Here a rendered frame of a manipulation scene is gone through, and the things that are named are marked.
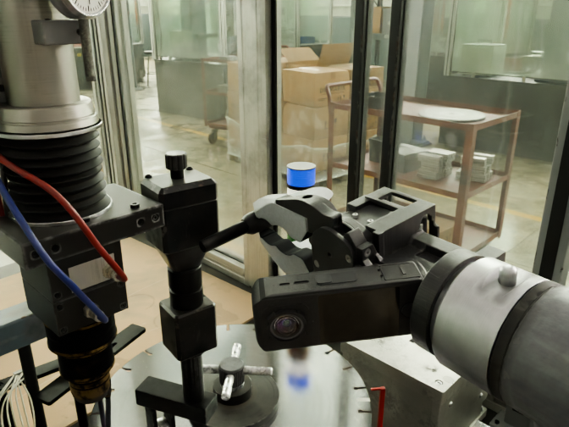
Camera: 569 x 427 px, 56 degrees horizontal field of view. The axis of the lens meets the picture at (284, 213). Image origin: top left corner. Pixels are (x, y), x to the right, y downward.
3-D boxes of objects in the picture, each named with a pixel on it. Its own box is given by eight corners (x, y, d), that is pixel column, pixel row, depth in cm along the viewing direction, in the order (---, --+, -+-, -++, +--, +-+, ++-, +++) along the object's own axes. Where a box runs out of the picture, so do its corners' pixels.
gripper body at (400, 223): (381, 259, 47) (504, 319, 38) (306, 302, 43) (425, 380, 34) (378, 180, 44) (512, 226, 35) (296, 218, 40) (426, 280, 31)
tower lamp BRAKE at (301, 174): (300, 177, 87) (300, 160, 86) (321, 183, 85) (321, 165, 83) (280, 184, 84) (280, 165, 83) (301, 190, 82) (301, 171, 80)
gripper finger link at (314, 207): (293, 225, 46) (365, 270, 40) (276, 233, 45) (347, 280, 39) (290, 177, 43) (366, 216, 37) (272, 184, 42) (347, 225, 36)
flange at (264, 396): (256, 446, 57) (256, 428, 56) (168, 419, 61) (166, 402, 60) (292, 383, 67) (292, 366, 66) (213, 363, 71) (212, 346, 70)
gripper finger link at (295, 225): (295, 190, 51) (364, 226, 45) (245, 211, 48) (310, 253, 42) (294, 160, 50) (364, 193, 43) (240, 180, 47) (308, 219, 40)
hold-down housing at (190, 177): (203, 330, 56) (191, 143, 49) (226, 351, 53) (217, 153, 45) (154, 349, 53) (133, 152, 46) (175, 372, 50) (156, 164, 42)
